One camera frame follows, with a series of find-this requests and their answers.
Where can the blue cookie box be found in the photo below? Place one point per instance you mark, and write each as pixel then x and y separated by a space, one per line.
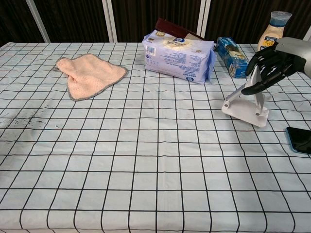
pixel 230 53

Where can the white screen frame post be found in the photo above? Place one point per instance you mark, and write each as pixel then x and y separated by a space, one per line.
pixel 203 14
pixel 37 19
pixel 109 19
pixel 309 35

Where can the dark red box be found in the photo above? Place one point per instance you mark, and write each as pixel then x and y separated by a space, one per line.
pixel 167 26

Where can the mayonnaise bottle with blue cap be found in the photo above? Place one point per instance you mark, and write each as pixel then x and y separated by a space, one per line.
pixel 274 26

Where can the pink towel with grey edge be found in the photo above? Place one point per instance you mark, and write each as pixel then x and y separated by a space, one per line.
pixel 90 72

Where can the black smartphone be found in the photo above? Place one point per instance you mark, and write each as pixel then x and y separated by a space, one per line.
pixel 301 140

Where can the white folding phone stand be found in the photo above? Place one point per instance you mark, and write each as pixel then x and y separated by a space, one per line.
pixel 243 111

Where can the purple tissue pack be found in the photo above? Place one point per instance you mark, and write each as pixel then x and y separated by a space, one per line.
pixel 175 58

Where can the robot right five-finger hand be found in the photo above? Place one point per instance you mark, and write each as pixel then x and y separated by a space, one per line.
pixel 294 53

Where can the white black checked tablecloth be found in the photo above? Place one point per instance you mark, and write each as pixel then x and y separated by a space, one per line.
pixel 145 170

